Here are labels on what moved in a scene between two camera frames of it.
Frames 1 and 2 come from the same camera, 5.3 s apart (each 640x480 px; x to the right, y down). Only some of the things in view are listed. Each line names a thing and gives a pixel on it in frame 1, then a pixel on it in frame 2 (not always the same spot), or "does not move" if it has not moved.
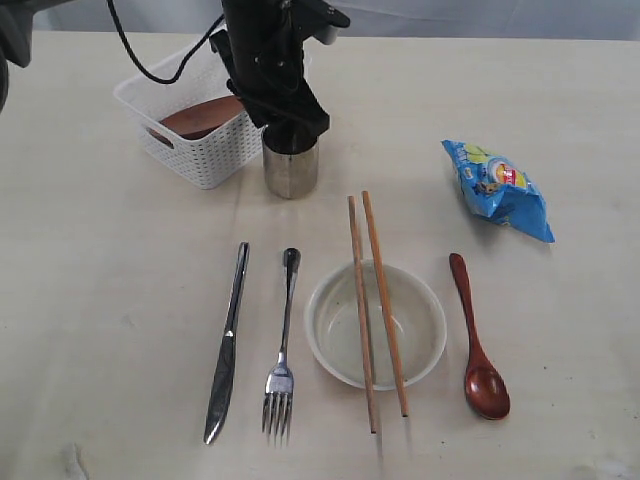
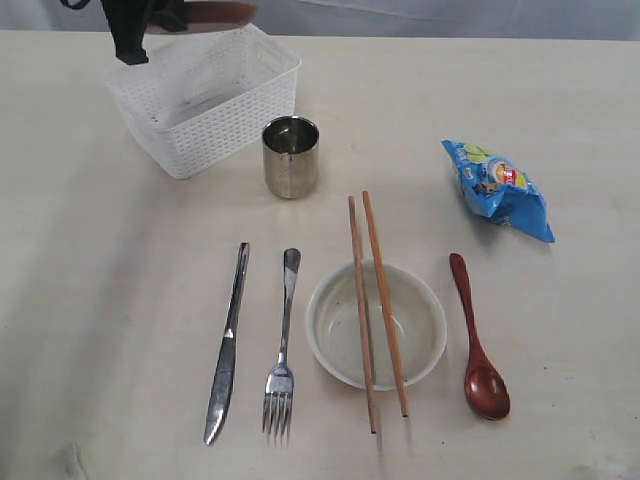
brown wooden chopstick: (364, 313) does not move
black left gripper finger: (291, 114) → (128, 23)
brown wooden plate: (198, 119) → (212, 16)
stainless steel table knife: (223, 376) does not move
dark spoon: (485, 389) does not move
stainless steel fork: (279, 383) does not move
